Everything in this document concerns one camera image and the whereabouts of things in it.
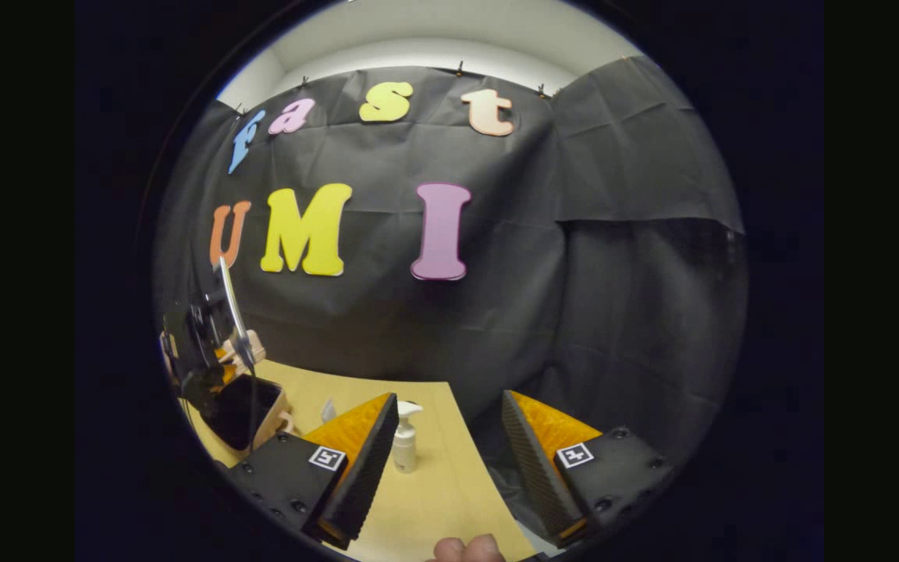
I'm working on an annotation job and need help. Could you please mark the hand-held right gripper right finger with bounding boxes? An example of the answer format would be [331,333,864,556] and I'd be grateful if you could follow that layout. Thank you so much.
[501,389,673,549]

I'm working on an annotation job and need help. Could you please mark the black backdrop cloth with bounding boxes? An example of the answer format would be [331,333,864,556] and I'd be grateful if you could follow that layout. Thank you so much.
[151,55,748,539]

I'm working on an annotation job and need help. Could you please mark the white pump bottle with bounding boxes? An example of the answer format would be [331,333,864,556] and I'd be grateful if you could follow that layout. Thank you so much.
[392,400,424,475]

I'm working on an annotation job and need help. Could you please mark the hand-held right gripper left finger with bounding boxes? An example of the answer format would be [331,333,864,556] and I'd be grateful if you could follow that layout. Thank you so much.
[227,392,400,550]

